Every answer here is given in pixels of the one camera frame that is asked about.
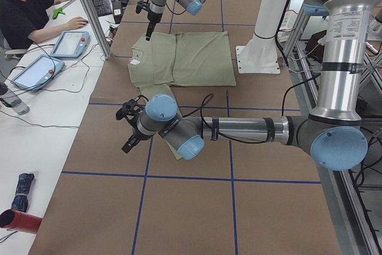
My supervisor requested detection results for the white shirt price tag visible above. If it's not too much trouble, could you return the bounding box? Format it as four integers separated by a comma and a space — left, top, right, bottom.
130, 59, 141, 65

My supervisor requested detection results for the lower blue teach pendant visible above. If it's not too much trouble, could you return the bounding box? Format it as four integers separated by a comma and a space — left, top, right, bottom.
11, 55, 64, 91

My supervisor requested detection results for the upper blue teach pendant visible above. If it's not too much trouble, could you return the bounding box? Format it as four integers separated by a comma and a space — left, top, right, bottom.
50, 31, 90, 59

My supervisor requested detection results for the red cylinder bottle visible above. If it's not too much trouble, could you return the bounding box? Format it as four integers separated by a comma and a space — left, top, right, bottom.
1, 209, 42, 234

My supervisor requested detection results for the aluminium frame post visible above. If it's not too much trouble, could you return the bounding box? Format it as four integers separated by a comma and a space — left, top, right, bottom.
80, 0, 111, 60

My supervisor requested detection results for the blue teach pendant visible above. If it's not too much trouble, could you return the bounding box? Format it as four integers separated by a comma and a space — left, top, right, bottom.
11, 55, 64, 91
50, 31, 90, 59

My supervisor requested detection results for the green plastic object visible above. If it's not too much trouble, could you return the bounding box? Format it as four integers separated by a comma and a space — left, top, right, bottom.
52, 7, 66, 20

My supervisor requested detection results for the black keyboard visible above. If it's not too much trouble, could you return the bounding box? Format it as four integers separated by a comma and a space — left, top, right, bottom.
91, 0, 113, 17

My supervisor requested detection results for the white camera column with base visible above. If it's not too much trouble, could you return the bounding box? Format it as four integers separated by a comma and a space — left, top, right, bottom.
236, 0, 289, 74

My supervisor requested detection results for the olive green long-sleeve shirt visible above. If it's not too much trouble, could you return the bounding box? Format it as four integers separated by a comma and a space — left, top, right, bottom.
128, 32, 236, 159

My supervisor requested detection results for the folded dark blue umbrella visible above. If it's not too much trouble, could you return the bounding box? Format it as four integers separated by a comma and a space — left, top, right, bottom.
11, 173, 35, 213

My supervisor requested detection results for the person in black shirt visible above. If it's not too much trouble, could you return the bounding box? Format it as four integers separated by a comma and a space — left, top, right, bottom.
1, 0, 88, 50

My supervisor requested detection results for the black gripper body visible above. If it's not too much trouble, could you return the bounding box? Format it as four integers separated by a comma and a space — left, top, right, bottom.
135, 0, 163, 27
116, 94, 149, 142

